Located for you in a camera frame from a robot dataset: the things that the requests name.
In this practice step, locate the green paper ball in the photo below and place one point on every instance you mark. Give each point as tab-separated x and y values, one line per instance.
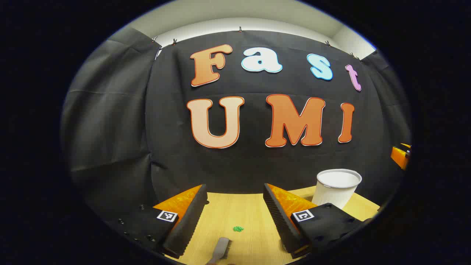
238	229

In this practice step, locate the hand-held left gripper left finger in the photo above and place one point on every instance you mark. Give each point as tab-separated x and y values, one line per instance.
186	228

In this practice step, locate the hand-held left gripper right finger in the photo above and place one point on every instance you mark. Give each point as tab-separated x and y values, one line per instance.
281	224

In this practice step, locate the white ribbed garbage bin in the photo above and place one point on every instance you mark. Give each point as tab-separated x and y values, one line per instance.
336	189

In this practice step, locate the wooden desktop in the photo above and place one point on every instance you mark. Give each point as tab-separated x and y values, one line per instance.
246	209

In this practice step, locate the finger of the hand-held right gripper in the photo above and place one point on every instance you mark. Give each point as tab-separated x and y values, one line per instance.
400	156

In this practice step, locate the small grey broom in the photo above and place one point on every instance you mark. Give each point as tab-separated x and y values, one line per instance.
220	248

